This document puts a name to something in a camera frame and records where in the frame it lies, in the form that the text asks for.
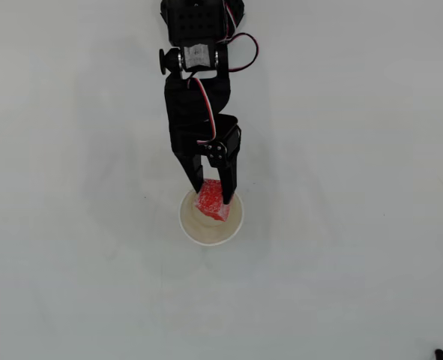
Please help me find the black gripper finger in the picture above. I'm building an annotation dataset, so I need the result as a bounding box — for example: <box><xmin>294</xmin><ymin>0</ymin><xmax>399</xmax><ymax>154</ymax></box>
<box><xmin>174</xmin><ymin>151</ymin><xmax>206</xmax><ymax>194</ymax></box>
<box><xmin>205</xmin><ymin>139</ymin><xmax>241</xmax><ymax>206</ymax></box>

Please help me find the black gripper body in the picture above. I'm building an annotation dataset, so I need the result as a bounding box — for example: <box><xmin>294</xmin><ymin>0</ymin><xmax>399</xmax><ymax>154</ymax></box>
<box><xmin>163</xmin><ymin>73</ymin><xmax>242</xmax><ymax>155</ymax></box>

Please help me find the red cube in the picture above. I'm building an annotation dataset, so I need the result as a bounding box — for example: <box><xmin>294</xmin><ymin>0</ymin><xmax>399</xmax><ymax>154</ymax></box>
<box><xmin>193</xmin><ymin>178</ymin><xmax>231</xmax><ymax>223</ymax></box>

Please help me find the tan paper cup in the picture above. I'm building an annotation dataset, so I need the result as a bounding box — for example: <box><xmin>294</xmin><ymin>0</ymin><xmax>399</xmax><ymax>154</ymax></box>
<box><xmin>178</xmin><ymin>189</ymin><xmax>244</xmax><ymax>248</ymax></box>

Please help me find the gripper servo cable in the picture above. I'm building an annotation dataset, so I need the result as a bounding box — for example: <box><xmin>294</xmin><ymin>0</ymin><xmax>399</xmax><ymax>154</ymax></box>
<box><xmin>188</xmin><ymin>76</ymin><xmax>220</xmax><ymax>148</ymax></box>

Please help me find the looped wrist servo cable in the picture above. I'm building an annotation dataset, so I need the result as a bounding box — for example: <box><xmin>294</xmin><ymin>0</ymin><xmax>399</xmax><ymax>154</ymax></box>
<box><xmin>220</xmin><ymin>0</ymin><xmax>260</xmax><ymax>73</ymax></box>

